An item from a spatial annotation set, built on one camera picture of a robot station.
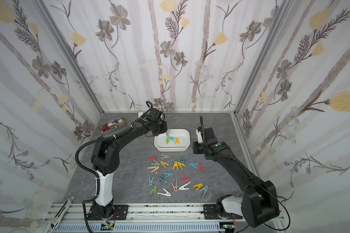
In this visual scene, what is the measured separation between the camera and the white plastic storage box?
0.95 meters

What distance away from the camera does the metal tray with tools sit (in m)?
1.10

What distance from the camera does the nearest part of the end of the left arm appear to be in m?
0.73

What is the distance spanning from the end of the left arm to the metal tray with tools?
16.3 inches
